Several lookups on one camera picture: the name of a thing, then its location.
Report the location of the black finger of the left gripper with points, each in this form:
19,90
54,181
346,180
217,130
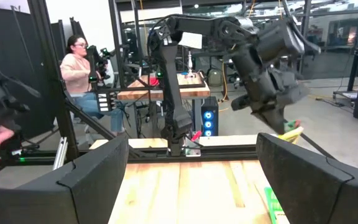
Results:
269,119

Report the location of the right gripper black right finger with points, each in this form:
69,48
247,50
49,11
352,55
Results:
322,199

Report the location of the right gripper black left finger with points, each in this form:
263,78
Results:
57,202

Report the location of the yellow green crayon box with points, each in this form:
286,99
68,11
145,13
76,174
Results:
292,134

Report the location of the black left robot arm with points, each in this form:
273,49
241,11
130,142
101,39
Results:
171,93

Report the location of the green backpack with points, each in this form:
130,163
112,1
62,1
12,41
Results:
215,78

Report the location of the green plastic basket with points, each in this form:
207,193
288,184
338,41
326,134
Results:
272,202

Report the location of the computer tower blue fans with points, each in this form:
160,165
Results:
209,124

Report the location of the wooden background table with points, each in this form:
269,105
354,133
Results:
194,92

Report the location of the white figurine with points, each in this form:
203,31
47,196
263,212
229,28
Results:
190,63

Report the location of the red clip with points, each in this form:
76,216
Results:
196,135

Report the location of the shiny metal plate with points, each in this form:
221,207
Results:
193,151

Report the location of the black side table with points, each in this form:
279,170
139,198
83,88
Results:
353,71

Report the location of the red object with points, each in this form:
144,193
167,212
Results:
154,81

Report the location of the black panel white labels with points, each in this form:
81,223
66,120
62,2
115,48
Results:
102,102

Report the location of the person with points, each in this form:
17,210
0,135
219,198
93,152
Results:
73,71

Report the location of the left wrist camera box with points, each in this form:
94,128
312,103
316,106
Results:
292,88

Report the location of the silver metal bracket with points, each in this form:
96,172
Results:
61,152

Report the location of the black background frame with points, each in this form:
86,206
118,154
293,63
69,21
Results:
113,46

